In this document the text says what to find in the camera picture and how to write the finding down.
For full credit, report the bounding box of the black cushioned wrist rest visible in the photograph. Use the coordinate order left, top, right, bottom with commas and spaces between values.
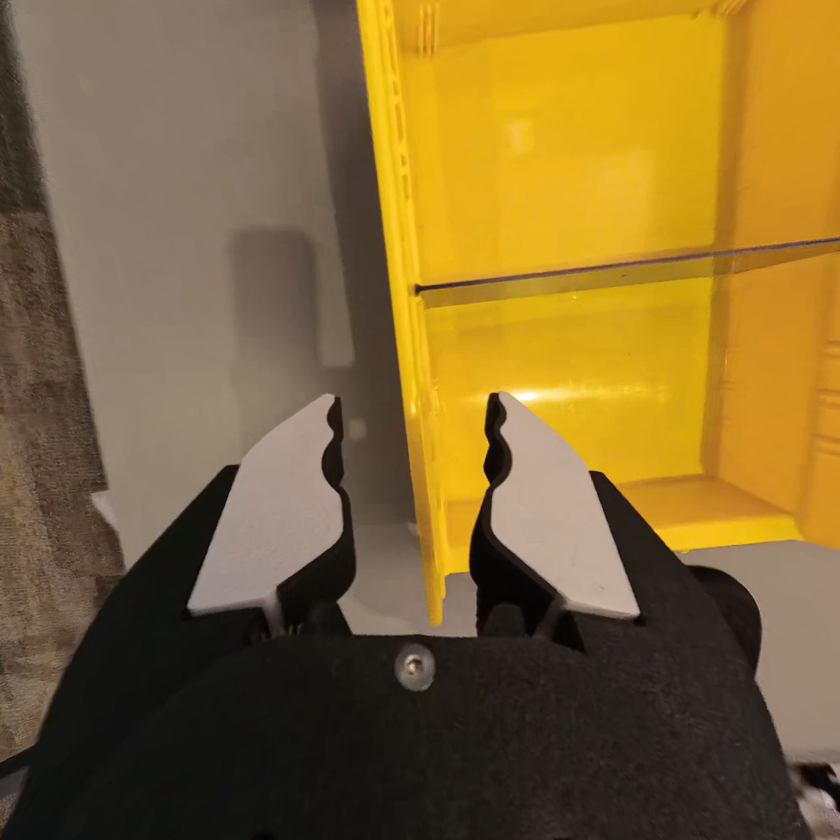
689, 564, 763, 683

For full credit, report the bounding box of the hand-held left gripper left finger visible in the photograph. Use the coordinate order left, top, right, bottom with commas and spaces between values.
186, 394, 357, 618

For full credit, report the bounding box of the yellow plastic bin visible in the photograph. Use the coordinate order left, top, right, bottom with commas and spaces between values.
354, 0, 840, 627

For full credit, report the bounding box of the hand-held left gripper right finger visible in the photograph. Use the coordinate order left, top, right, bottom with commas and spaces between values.
469, 391, 641, 621

